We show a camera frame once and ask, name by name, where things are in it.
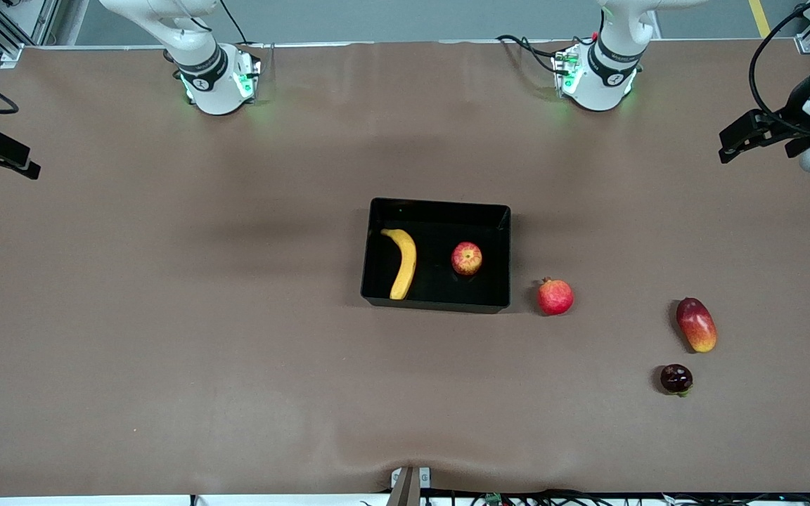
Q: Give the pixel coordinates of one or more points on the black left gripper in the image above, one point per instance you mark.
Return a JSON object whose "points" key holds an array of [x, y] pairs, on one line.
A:
{"points": [[794, 109]]}

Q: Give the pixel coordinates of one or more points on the red yellow apple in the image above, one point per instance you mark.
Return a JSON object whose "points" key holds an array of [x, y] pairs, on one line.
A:
{"points": [[467, 258]]}

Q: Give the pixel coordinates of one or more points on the black rectangular plastic box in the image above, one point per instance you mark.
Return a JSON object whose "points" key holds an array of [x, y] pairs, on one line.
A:
{"points": [[440, 288]]}

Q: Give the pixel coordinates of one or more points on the yellow banana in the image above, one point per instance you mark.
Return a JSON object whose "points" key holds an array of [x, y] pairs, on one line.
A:
{"points": [[405, 260]]}

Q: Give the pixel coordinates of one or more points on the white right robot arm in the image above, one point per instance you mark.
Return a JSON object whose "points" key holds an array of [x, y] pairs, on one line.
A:
{"points": [[211, 84]]}

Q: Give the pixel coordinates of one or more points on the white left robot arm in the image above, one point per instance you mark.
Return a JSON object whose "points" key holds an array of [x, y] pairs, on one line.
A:
{"points": [[598, 88]]}

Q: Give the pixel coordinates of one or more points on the red yellow mango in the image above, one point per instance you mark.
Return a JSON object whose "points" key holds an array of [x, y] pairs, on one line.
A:
{"points": [[697, 327]]}

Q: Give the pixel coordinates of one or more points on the red pomegranate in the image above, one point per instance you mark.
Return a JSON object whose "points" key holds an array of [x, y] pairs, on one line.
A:
{"points": [[555, 298]]}

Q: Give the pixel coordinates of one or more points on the dark purple plum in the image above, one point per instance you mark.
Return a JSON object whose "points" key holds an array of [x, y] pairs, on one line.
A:
{"points": [[676, 378]]}

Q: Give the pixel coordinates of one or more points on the brown table cover sheet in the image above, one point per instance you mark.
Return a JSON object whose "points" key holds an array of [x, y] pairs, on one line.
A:
{"points": [[236, 386]]}

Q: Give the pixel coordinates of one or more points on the grey metal table bracket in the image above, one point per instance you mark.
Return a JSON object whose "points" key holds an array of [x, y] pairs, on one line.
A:
{"points": [[408, 485]]}

